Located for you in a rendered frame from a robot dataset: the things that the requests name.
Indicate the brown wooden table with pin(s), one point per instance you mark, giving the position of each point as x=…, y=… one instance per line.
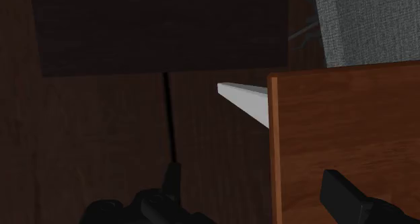
x=347, y=118

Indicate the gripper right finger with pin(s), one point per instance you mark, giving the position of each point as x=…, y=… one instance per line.
x=347, y=198

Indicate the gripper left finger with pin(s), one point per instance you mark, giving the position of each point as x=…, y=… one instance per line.
x=154, y=207

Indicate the grey fabric chair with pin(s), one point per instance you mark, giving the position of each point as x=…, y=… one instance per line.
x=370, y=23

